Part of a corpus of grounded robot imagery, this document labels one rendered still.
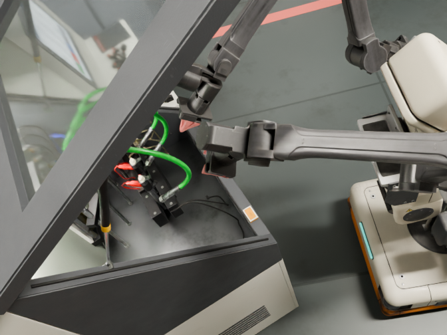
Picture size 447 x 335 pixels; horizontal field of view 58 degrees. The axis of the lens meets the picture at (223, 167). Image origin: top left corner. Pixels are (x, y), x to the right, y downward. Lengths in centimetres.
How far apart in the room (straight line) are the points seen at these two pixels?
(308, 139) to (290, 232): 163
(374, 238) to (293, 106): 116
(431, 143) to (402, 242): 136
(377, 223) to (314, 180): 57
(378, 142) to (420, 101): 38
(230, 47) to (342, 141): 48
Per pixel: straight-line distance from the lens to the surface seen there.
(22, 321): 102
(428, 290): 198
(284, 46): 319
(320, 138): 72
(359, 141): 70
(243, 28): 108
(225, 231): 147
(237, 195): 138
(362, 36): 124
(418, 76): 109
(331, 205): 238
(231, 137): 79
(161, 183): 146
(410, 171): 104
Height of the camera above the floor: 215
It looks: 56 degrees down
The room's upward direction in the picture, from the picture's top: 24 degrees counter-clockwise
